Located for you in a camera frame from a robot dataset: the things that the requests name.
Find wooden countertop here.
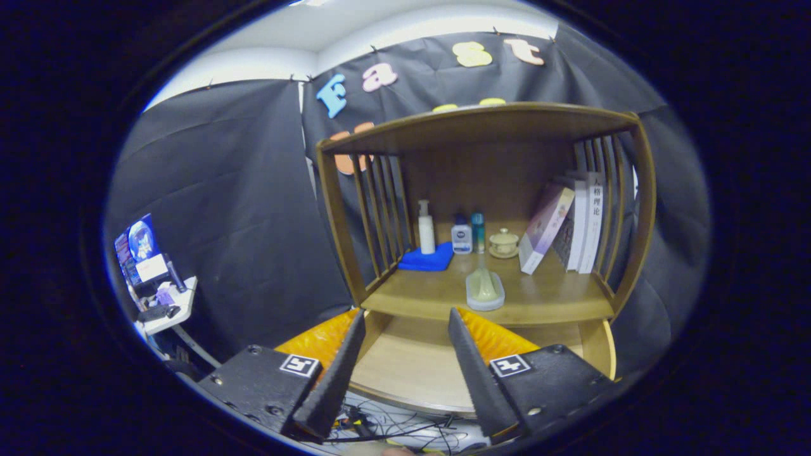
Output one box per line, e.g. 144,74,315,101
361,244,616,327

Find tangle of black cables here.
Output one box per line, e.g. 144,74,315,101
329,393,482,453

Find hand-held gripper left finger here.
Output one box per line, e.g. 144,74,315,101
196,308,368,442

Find pale green blister-packed item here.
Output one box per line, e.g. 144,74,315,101
466,253,506,312

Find wooden drawer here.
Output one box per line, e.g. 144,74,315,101
345,310,618,419

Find white book with black lettering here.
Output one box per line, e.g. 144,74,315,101
580,172,604,275

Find purple and white box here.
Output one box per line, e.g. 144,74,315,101
518,184,576,276

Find computer monitor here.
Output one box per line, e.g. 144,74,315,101
114,213,167,289

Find beige lidded teacup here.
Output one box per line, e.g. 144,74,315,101
488,228,520,259

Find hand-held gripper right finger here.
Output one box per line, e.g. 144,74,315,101
447,307,625,445

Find white bottle with blue cap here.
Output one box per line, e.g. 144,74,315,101
451,214,473,255

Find white side table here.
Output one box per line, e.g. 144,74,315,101
136,275,222,368

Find dark patterned book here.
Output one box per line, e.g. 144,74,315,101
551,190,574,270

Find wooden cabinet with slatted hutch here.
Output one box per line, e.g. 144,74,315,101
316,101,658,419

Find plain white book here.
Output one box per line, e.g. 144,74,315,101
566,177,590,272

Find blue folded cloth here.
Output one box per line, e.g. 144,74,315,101
398,242,456,272

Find white pump bottle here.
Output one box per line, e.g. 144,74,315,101
416,200,437,255

